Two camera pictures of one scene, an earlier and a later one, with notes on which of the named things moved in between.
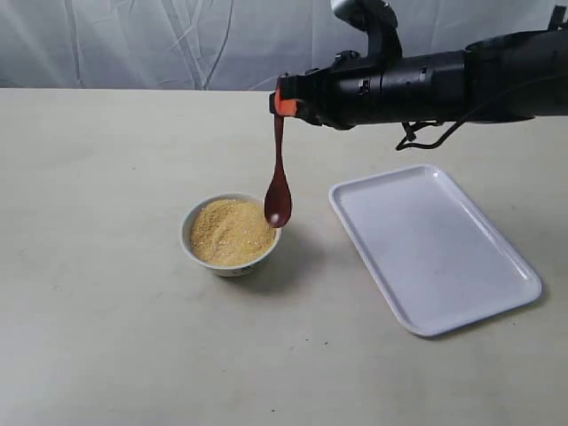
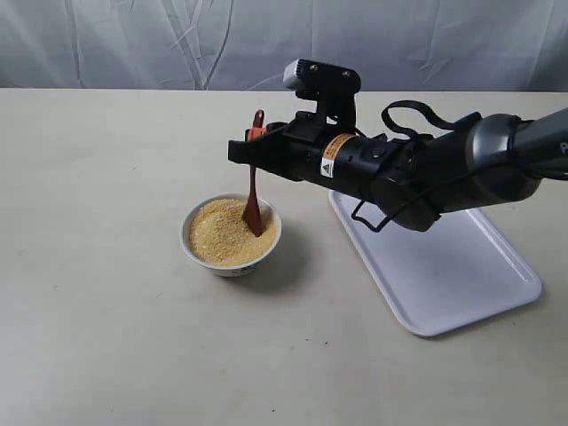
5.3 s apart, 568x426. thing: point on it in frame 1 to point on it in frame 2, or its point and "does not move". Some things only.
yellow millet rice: x=231 y=231 does not move
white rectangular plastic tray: x=437 y=261 does not move
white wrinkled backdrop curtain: x=221 y=44 does not move
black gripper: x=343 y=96 to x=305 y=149
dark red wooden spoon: x=279 y=197 to x=254 y=215
